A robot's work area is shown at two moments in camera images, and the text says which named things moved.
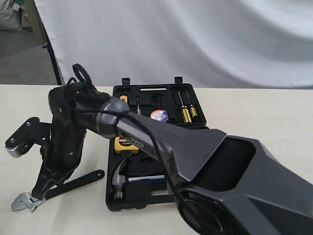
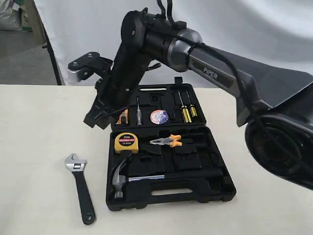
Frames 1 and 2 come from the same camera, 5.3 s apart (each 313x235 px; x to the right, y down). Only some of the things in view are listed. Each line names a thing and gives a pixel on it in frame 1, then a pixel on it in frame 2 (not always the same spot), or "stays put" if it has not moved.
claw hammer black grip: x=119 y=181 stays put
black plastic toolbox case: x=136 y=180 stays put
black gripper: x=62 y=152 -> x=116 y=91
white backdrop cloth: x=235 y=44 stays put
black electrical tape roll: x=160 y=115 stays put
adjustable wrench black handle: x=76 y=183 -> x=87 y=208
